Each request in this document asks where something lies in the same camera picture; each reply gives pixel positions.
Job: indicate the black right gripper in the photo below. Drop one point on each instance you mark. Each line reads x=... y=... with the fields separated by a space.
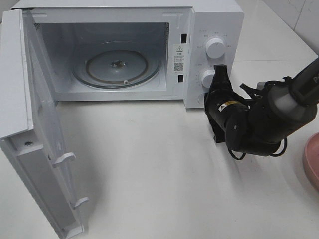
x=221 y=102

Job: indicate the round white door button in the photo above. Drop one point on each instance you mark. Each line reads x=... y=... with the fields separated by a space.
x=201 y=99

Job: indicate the pink plate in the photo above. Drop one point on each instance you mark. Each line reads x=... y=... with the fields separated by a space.
x=311 y=160

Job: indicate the white microwave door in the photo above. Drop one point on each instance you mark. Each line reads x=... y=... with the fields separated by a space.
x=30 y=132

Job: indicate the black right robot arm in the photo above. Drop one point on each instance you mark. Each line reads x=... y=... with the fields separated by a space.
x=274 y=110

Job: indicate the lower white microwave knob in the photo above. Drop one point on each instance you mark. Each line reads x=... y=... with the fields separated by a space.
x=207 y=77

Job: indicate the white microwave knob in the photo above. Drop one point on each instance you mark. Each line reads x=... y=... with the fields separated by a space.
x=207 y=77
x=215 y=47

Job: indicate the upper white microwave knob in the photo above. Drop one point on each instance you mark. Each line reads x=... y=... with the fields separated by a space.
x=215 y=47

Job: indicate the white warning label sticker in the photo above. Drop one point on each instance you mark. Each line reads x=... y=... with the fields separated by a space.
x=178 y=59

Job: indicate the white microwave oven body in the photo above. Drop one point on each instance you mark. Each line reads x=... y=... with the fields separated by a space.
x=68 y=24

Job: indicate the glass microwave turntable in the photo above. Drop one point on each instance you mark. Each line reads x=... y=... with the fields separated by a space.
x=115 y=65

